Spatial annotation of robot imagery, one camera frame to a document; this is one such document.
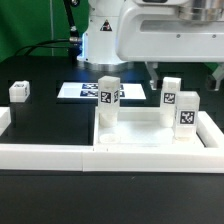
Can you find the white square tabletop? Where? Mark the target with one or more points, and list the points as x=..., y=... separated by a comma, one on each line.
x=136, y=126

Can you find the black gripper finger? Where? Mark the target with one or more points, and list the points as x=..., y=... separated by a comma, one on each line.
x=214, y=80

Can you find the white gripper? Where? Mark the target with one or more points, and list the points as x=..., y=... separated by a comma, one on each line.
x=154, y=31

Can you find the white AprilTag base sheet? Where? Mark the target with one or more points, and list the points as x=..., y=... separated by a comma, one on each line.
x=75, y=90

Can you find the white U-shaped fence obstacle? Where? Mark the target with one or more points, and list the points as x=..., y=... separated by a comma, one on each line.
x=205, y=155

